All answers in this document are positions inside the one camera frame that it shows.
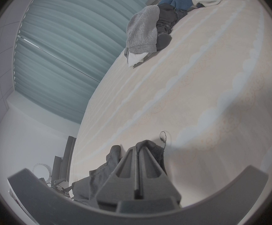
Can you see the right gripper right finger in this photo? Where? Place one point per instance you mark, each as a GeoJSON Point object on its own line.
{"type": "Point", "coordinates": [157, 189]}

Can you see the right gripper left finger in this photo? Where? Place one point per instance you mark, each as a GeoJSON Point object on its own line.
{"type": "Point", "coordinates": [117, 191]}

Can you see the black T-shirt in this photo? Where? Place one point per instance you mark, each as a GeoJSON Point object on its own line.
{"type": "Point", "coordinates": [98, 179]}

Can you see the bed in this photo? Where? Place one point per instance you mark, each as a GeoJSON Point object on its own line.
{"type": "Point", "coordinates": [196, 78]}

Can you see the pile of clothes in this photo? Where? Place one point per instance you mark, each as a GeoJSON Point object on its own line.
{"type": "Point", "coordinates": [143, 29]}

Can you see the black chest of drawers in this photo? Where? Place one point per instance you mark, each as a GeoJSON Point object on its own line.
{"type": "Point", "coordinates": [70, 158]}

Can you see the black side table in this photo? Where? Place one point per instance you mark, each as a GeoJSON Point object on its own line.
{"type": "Point", "coordinates": [57, 170]}

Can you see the blue-green curtain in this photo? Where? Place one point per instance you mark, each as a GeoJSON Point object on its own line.
{"type": "Point", "coordinates": [79, 27]}
{"type": "Point", "coordinates": [46, 83]}

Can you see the grey bedside table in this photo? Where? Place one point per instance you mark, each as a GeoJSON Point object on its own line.
{"type": "Point", "coordinates": [152, 0]}

